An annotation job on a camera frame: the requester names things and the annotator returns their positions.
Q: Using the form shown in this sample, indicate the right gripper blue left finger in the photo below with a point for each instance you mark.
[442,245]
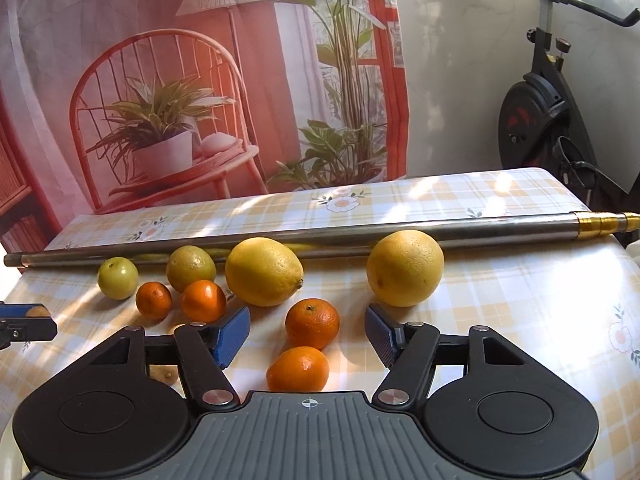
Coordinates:
[205,351]

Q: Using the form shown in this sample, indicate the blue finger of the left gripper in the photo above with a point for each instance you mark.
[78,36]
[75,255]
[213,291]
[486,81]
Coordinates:
[15,326]

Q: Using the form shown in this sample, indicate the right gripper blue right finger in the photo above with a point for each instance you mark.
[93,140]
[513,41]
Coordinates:
[407,351]

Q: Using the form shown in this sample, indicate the small brown round fruit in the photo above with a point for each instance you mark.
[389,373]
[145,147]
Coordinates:
[166,374]

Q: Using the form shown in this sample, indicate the small orange mandarin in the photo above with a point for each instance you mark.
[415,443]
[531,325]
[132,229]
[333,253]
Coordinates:
[203,301]

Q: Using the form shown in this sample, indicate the large yellow grapefruit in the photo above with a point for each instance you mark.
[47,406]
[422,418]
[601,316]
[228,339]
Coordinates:
[405,268]

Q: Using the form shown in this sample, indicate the yellow-green citrus fruit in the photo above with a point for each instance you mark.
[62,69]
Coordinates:
[189,264]

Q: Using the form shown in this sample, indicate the large yellow lemon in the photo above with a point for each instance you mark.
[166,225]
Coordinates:
[263,272]

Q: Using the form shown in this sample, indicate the orange mandarin with stem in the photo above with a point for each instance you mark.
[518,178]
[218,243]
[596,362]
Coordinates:
[312,322]

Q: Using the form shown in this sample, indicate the small left mandarin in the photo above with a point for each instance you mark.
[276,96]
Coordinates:
[154,301]

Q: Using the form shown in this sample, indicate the green round fruit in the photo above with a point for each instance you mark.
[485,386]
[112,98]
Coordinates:
[118,278]

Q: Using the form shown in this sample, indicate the black exercise bike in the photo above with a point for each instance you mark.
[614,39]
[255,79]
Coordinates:
[540,124]

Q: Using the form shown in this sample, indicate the printed backdrop curtain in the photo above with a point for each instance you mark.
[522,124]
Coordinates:
[119,105]

